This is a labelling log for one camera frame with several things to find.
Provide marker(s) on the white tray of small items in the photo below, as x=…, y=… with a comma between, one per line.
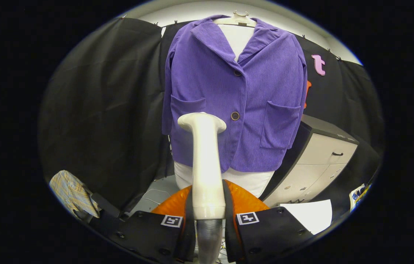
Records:
x=357, y=196

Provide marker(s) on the purple ribbed jacket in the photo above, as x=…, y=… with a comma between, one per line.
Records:
x=265, y=91

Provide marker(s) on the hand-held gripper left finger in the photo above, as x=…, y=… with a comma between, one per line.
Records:
x=189, y=234

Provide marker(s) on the white paper sheet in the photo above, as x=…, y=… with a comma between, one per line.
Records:
x=313, y=216

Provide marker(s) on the grey cabinet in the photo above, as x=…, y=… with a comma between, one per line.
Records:
x=317, y=154

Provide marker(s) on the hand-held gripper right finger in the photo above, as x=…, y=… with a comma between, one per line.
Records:
x=231, y=231

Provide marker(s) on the white mannequin torso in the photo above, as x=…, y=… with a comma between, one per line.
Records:
x=251, y=181

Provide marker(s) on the white garment steamer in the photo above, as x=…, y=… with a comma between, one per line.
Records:
x=205, y=165

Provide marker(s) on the plaid cloth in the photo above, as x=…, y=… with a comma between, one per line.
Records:
x=71, y=190

